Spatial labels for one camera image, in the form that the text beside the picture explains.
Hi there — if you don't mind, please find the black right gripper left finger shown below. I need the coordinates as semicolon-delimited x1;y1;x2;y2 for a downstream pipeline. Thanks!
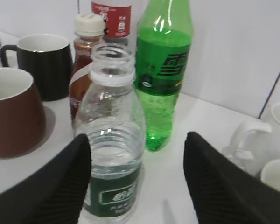
0;134;91;224

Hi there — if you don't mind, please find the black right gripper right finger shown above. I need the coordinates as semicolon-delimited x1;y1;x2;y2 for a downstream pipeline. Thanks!
183;132;280;224

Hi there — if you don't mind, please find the clear water bottle green label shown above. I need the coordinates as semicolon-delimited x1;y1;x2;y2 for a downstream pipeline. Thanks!
74;43;146;224

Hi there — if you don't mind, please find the dark navy ceramic mug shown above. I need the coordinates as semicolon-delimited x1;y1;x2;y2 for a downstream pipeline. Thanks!
260;159;280;192

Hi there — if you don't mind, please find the white ceramic mug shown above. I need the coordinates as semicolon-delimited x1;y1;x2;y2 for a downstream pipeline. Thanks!
221;102;280;176

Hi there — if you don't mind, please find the red-brown ceramic mug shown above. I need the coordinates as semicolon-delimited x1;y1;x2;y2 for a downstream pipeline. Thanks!
0;68;46;158

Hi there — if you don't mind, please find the black ceramic mug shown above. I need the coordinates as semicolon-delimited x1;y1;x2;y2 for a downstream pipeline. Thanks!
0;34;73;101

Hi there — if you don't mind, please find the Nescafe coffee bottle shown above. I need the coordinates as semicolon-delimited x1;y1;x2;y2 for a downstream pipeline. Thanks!
69;14;105;123

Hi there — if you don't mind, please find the green soda bottle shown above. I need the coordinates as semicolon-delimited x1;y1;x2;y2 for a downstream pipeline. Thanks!
134;0;194;152

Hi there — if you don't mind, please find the cola bottle red label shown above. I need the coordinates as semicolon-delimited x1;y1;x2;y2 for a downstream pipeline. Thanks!
91;0;134;52

